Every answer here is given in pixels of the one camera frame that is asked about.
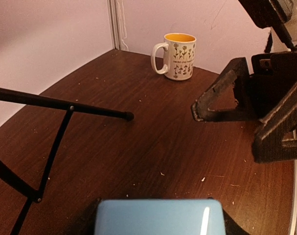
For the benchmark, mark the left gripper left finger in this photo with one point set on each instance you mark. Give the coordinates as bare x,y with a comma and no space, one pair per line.
84,223

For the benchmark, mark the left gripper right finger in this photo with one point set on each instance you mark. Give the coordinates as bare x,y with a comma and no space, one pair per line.
231,222

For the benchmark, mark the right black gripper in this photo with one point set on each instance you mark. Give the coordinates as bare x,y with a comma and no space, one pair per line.
271,91

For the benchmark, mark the blue metronome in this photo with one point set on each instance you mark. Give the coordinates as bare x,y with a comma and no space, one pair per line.
159,217

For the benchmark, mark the black music stand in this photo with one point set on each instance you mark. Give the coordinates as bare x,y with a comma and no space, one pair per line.
81,157

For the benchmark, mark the white mug orange inside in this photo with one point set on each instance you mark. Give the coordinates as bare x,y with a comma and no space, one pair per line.
178,56

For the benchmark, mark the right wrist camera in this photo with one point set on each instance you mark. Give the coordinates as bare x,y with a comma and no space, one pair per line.
279,15

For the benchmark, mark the right aluminium frame post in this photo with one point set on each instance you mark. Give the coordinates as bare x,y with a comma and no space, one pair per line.
118,24

